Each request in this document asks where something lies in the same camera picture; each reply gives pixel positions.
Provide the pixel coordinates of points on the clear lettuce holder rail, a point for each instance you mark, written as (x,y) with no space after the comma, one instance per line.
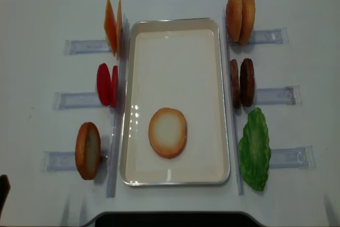
(300,157)

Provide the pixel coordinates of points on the outer bun top right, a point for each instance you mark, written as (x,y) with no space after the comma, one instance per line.
(248,17)

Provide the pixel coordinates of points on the white metal tray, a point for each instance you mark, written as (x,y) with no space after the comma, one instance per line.
(175,64)

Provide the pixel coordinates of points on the clear cheese holder rail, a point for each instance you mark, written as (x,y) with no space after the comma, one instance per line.
(73,47)

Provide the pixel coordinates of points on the outer dark meat patty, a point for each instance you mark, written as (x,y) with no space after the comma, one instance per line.
(247,84)

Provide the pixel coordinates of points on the clear tomato holder rail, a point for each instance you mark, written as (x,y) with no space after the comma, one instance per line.
(65,101)

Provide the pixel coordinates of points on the inner brown meat patty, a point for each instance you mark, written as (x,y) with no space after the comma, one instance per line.
(235,83)

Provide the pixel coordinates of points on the bun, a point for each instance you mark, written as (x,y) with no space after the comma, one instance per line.
(248,17)
(234,19)

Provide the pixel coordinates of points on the orange cheese slice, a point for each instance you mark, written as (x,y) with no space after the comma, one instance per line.
(110,27)
(119,29)

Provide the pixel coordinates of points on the inner bun top right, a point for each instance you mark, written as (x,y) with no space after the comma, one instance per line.
(234,19)

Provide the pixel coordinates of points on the clear patty holder rail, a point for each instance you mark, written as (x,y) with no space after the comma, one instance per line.
(289,95)

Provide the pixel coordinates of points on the green lettuce leaf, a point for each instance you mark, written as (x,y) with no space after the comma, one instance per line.
(254,151)

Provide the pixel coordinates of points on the black base at table edge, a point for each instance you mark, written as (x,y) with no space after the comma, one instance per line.
(175,219)

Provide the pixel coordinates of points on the inner red tomato slice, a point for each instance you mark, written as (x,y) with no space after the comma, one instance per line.
(114,86)

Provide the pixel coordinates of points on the outer orange cheese slice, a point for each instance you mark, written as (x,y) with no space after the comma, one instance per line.
(110,27)

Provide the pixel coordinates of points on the red tomato slice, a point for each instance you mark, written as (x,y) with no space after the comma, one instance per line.
(103,84)
(114,86)

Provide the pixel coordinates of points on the flat bread slice on tray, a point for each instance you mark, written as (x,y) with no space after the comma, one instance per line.
(167,132)

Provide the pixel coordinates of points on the upright bread slice left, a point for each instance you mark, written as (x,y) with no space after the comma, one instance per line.
(87,151)

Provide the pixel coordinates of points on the clear bun holder rail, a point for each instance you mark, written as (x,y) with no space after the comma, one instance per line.
(273,36)

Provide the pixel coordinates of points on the inner orange cheese slice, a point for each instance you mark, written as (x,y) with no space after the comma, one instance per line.
(119,29)

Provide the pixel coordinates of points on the outer red tomato slice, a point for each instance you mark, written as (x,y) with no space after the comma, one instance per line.
(103,84)

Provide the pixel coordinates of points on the clear bread holder rail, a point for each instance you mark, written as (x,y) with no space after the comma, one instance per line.
(53,161)

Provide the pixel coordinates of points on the dark object bottom left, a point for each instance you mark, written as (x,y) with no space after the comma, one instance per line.
(4,190)

